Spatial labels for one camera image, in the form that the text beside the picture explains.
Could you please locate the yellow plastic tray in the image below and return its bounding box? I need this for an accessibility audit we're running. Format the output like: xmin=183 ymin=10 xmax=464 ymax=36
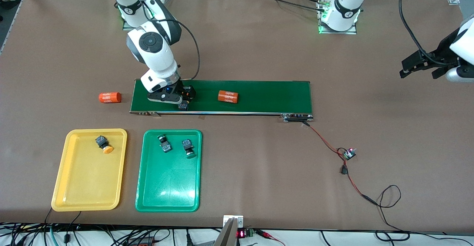
xmin=51 ymin=128 xmax=128 ymax=212

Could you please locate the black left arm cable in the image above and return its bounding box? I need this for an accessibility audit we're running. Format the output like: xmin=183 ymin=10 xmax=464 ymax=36
xmin=398 ymin=0 xmax=460 ymax=67

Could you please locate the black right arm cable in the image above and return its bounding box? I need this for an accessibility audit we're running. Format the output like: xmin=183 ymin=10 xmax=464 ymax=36
xmin=163 ymin=18 xmax=201 ymax=82

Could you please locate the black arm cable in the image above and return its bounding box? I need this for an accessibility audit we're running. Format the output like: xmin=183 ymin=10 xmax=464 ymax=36
xmin=163 ymin=18 xmax=201 ymax=82
xmin=398 ymin=0 xmax=460 ymax=67

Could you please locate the red probe cable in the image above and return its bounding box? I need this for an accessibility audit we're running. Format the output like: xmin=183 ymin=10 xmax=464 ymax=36
xmin=255 ymin=229 xmax=286 ymax=246

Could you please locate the orange cylinder with 4680 print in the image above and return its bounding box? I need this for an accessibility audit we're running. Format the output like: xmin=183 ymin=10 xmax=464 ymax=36
xmin=217 ymin=90 xmax=239 ymax=104
xmin=99 ymin=92 xmax=122 ymax=104

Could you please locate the black cable with ferrite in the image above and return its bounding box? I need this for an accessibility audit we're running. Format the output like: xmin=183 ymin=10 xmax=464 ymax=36
xmin=64 ymin=211 xmax=82 ymax=243

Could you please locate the green conveyor belt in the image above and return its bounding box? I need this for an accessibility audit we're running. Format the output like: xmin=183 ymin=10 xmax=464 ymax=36
xmin=130 ymin=78 xmax=314 ymax=122

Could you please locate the thin black looped cable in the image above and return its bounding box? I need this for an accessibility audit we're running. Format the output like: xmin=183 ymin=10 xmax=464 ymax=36
xmin=374 ymin=185 xmax=411 ymax=241

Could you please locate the green mushroom push button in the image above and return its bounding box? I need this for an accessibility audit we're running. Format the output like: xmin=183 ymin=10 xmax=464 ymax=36
xmin=157 ymin=134 xmax=173 ymax=154
xmin=181 ymin=139 xmax=197 ymax=159

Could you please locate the small controller board with wires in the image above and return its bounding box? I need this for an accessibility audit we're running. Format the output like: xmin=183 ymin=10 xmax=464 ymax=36
xmin=302 ymin=121 xmax=379 ymax=206

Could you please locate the green plastic tray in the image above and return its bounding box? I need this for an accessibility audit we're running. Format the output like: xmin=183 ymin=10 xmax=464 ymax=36
xmin=135 ymin=129 xmax=203 ymax=212

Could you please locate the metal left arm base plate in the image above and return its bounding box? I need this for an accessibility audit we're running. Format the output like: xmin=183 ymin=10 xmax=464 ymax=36
xmin=318 ymin=0 xmax=358 ymax=35

